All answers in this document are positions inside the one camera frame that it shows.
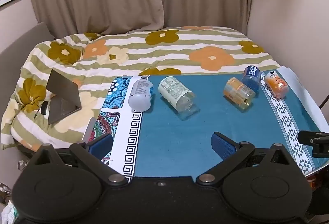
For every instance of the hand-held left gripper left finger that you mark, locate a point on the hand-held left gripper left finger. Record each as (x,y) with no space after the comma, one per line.
(100,143)

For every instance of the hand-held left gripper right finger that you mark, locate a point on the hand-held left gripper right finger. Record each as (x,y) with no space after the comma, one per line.
(223,147)

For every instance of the white flat device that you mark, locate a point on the white flat device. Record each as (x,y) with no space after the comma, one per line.
(89,130)

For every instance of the colourful mandala patterned cloth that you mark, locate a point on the colourful mandala patterned cloth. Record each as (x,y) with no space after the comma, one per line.
(120,121)

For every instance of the teal cloth with triangle band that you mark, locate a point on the teal cloth with triangle band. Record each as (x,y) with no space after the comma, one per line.
(180,136)

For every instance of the grey open laptop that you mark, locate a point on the grey open laptop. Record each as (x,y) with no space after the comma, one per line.
(63,96)

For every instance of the white plastic bottle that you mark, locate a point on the white plastic bottle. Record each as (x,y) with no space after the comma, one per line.
(140,95)

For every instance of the black computer mouse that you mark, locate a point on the black computer mouse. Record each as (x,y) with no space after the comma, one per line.
(45,108)

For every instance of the clear bottle with white label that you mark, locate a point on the clear bottle with white label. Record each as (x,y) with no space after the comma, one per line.
(174,90)

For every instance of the blue labelled bottle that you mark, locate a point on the blue labelled bottle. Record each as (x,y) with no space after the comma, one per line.
(252,76)

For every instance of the orange bottle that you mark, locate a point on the orange bottle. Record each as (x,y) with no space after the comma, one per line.
(276,85)

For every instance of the white sheet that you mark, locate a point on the white sheet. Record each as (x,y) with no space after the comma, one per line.
(305,95)

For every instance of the floral striped blanket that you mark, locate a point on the floral striped blanket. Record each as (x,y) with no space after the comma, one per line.
(159,57)

